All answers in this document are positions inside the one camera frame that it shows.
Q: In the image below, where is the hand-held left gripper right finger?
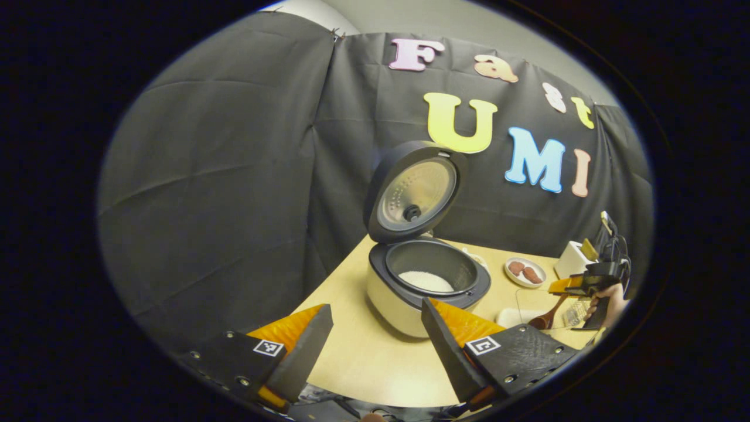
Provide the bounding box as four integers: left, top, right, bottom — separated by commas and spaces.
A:
421, 297, 581, 411

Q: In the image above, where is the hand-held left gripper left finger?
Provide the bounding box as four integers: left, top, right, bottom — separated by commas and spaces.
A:
176, 304, 333, 411

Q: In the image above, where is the brown wooden spoon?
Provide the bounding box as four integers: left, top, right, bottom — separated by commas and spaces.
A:
529, 293, 569, 330

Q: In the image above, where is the grey rice cooker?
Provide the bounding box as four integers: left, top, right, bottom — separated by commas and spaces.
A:
363, 141, 492, 339

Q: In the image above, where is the white rice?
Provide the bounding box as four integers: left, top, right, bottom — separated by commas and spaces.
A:
398, 271, 455, 292

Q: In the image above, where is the white rice container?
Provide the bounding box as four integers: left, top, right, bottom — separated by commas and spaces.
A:
497, 306, 534, 329

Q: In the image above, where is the white toaster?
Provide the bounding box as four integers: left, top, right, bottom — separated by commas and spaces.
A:
554, 240, 595, 280

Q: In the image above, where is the white round plate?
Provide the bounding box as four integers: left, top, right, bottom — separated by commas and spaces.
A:
504, 257, 547, 288

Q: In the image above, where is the black backdrop cloth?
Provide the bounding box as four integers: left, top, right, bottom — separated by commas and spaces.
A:
98, 12, 654, 352

